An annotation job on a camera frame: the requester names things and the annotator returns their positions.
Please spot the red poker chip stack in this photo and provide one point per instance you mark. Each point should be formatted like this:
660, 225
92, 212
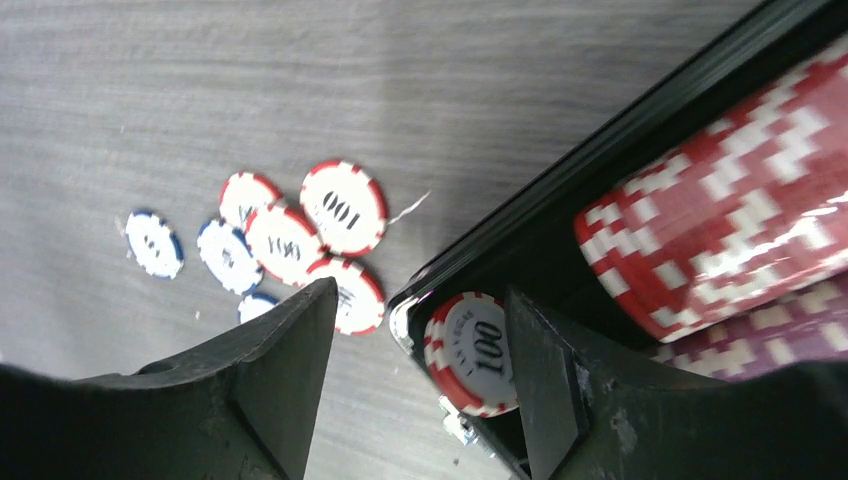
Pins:
751, 207

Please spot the blue white chip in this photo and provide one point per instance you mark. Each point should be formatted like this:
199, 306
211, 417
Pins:
255, 305
154, 244
224, 250

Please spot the blue white chip far left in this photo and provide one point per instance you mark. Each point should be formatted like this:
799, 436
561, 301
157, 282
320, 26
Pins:
154, 244

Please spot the blue white chip lower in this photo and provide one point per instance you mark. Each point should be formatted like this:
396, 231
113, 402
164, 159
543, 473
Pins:
255, 305

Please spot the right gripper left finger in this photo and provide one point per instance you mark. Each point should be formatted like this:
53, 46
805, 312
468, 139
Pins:
241, 405

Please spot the purple poker chip stack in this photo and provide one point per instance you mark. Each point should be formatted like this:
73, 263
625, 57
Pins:
805, 325

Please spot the black poker chip case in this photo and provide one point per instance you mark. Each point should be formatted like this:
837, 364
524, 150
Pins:
790, 423

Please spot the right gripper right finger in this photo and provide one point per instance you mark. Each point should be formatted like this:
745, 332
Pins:
592, 408

